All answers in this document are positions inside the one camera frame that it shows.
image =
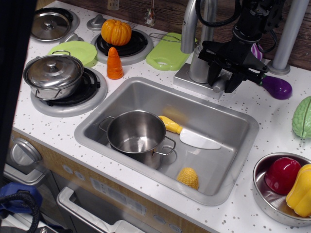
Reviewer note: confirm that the front stove burner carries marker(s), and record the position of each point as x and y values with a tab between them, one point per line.
90	93

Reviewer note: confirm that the silver support pole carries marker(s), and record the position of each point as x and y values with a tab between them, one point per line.
279	65

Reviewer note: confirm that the orange toy carrot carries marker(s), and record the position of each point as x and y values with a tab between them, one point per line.
114	67

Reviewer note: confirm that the green toy plate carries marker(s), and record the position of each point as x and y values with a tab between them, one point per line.
83	51

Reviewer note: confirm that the green toy cabbage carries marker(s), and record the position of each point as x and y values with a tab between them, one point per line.
301	121

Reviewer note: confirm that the green toy cutting board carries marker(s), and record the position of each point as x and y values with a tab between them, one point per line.
167	56

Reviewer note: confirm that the purple toy eggplant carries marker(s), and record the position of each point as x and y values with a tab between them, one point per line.
278	88

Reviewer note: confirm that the silver faucet lever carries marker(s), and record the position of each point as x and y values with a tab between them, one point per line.
221	81

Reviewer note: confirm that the silver toy faucet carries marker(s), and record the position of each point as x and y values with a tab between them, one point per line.
193	76

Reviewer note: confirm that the silver sink basin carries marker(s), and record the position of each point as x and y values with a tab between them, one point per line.
205	176

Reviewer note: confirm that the steel bowl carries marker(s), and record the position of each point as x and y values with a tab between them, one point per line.
270	202

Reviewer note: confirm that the purple striped toy onion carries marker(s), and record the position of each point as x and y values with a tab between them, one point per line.
256	51

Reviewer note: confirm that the yellow toy pepper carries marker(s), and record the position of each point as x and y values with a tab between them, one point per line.
299	197

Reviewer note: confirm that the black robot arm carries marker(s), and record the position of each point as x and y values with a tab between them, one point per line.
254	18

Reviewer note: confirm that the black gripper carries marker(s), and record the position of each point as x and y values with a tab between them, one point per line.
235	57

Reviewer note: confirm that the steel pot in sink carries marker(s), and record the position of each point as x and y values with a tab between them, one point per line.
140	135

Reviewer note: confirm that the yellow handled toy knife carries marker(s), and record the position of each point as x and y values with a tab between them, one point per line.
189	137

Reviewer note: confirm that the red toy pepper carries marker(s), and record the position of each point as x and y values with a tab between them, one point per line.
282	174

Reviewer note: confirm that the steel pot lid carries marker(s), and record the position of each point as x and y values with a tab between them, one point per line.
50	26

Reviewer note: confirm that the silver stove knob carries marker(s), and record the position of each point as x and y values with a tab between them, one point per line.
96	23

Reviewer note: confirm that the lidded steel pot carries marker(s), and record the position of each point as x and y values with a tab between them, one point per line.
54	76

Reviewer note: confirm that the yellow toy corn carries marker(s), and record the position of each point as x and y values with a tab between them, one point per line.
189	177

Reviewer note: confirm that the back stove burner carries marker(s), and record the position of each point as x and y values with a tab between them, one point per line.
135	51

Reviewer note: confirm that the blue clamp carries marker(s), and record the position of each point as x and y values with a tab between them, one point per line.
20	198

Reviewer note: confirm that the toy oven door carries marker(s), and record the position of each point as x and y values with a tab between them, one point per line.
88	213

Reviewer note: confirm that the hanging glass ornament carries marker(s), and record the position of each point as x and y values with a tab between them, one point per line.
150	16

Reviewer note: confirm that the silver front knob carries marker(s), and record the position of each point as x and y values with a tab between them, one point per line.
24	156

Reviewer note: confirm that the orange toy pumpkin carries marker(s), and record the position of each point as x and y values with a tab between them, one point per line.
116	32

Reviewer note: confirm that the wire whisk utensil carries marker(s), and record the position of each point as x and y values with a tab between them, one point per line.
165	37

